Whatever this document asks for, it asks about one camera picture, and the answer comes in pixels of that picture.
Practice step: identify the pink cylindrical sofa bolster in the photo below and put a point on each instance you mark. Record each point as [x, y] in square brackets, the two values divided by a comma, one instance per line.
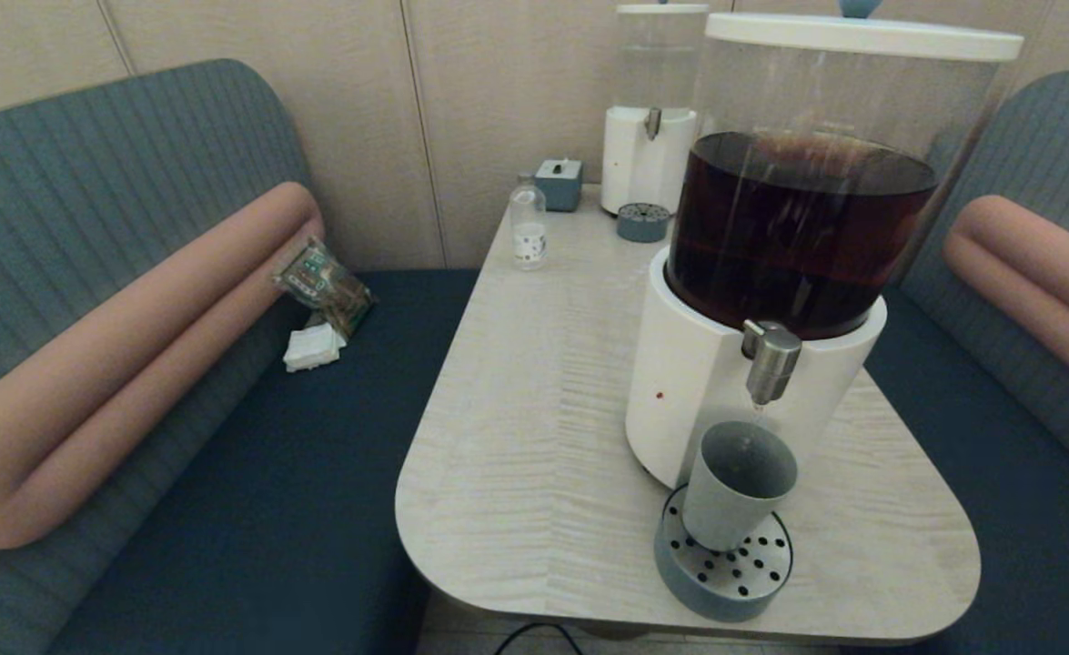
[88, 382]
[1025, 264]

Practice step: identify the dark blue sofa seat cushion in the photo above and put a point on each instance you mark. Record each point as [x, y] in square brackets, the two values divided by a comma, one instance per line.
[270, 509]
[1025, 546]

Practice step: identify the large white dispenser lid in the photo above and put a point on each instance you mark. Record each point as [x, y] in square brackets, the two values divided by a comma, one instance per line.
[862, 36]

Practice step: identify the ribbed grey-blue sofa backrest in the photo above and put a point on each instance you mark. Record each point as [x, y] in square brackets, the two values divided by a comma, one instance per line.
[1043, 155]
[88, 182]

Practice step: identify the clear snack packet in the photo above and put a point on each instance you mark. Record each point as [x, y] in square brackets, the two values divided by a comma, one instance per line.
[325, 284]

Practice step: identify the small clear plastic bottle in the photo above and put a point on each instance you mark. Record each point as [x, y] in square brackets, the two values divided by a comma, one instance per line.
[528, 236]

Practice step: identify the small white dispenser lid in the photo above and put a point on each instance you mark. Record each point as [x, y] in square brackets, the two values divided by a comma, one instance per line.
[661, 9]

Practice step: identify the grey-blue square box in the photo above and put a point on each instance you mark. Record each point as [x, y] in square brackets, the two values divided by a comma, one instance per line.
[557, 189]

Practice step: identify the small water beverage dispenser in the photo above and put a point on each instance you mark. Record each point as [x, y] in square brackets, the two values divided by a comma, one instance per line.
[639, 164]

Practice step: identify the grey-blue plastic cup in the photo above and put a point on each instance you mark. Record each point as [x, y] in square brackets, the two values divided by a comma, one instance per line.
[736, 487]

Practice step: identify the white napkin stack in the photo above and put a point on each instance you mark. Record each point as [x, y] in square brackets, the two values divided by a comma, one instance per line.
[314, 349]

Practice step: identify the large steel dispenser tap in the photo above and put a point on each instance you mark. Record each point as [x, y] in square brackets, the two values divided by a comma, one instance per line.
[771, 364]

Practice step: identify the small round perforated drip tray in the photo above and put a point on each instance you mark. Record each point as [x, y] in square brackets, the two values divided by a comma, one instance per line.
[642, 226]

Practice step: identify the small steel dispenser tap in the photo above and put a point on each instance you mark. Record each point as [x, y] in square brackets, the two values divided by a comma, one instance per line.
[652, 125]

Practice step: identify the large tea beverage dispenser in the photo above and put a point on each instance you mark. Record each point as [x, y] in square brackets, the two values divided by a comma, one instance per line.
[698, 364]

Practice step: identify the large round perforated drip tray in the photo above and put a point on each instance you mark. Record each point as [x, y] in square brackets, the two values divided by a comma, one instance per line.
[698, 596]

